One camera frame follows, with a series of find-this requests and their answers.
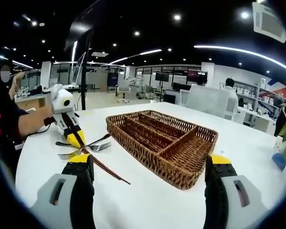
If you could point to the wooden cabinet desk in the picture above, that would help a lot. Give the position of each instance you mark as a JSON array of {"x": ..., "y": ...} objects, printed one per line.
[{"x": 31, "y": 103}]

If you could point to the small table sticker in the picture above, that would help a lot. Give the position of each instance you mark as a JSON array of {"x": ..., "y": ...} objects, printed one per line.
[{"x": 222, "y": 150}]

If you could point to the white mesh office chair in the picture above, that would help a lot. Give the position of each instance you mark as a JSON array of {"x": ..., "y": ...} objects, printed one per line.
[{"x": 207, "y": 100}]

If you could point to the black monitor on stand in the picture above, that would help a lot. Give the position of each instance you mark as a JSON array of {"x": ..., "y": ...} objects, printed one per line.
[{"x": 162, "y": 76}]

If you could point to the black studio light stand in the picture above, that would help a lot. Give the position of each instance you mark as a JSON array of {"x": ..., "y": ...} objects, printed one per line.
[{"x": 85, "y": 90}]

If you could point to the storage shelf with boxes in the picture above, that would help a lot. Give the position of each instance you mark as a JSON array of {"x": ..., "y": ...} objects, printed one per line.
[{"x": 264, "y": 95}]

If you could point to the ceiling air conditioner vent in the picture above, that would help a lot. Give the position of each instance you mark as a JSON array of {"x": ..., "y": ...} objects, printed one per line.
[{"x": 269, "y": 22}]

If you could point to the black desk monitor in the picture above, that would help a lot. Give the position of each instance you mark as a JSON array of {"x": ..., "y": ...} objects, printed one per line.
[{"x": 181, "y": 86}]

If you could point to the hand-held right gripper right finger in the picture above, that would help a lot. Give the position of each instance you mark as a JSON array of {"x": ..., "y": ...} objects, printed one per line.
[{"x": 219, "y": 200}]

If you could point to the brown wooden chopstick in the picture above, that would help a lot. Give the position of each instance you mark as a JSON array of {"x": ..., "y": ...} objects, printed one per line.
[
  {"x": 119, "y": 177},
  {"x": 102, "y": 164}
]

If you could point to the person's left hand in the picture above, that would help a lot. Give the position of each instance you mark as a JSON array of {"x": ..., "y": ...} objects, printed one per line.
[{"x": 46, "y": 112}]

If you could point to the red wall screen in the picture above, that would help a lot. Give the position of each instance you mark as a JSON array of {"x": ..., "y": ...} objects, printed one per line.
[{"x": 195, "y": 74}]

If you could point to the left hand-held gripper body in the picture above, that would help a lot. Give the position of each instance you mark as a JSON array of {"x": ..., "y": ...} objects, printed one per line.
[{"x": 60, "y": 100}]

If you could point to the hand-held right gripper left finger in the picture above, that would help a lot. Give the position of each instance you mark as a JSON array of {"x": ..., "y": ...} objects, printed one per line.
[{"x": 81, "y": 200}]

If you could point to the blue object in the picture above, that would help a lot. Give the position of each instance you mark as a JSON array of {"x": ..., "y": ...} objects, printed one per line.
[{"x": 278, "y": 161}]

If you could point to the white cup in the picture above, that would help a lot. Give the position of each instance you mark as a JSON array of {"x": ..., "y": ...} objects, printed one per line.
[{"x": 278, "y": 143}]

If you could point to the silver fork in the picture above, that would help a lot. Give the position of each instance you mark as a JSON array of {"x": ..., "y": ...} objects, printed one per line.
[
  {"x": 100, "y": 146},
  {"x": 64, "y": 156}
]

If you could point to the white swivel chair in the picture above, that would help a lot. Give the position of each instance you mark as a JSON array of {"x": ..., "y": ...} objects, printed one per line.
[{"x": 122, "y": 91}]

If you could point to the white office desk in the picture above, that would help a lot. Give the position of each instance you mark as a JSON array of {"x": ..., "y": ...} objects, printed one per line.
[{"x": 257, "y": 121}]

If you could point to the curved ceiling light strip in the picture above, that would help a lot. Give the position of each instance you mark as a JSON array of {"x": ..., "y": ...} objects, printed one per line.
[{"x": 240, "y": 50}]

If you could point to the group of ceiling spotlights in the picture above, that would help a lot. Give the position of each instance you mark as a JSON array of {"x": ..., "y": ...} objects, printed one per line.
[{"x": 177, "y": 17}]

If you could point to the brown wicker utensil storage tray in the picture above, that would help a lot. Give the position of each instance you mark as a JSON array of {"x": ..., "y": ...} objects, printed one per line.
[{"x": 138, "y": 133}]

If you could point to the straight ceiling light strip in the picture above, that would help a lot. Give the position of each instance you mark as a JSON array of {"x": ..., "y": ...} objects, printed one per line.
[{"x": 150, "y": 52}]

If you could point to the dark standing banner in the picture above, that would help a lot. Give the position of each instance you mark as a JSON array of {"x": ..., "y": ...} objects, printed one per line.
[{"x": 112, "y": 81}]

